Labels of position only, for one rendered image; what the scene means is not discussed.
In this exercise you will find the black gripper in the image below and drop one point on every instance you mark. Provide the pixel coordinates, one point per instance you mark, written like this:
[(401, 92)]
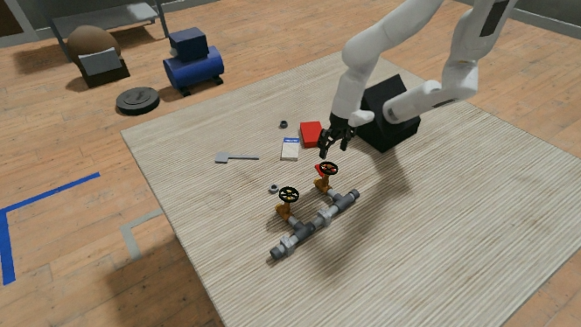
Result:
[(338, 129)]

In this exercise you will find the grey hex nut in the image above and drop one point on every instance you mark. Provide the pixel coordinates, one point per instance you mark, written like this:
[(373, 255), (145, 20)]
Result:
[(274, 186)]

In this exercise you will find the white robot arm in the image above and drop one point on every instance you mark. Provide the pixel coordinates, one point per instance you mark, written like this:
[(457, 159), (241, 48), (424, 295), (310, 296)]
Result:
[(474, 37)]

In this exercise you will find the red rectangular box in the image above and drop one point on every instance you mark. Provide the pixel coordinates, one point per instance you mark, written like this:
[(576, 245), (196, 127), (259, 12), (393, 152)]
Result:
[(310, 133)]

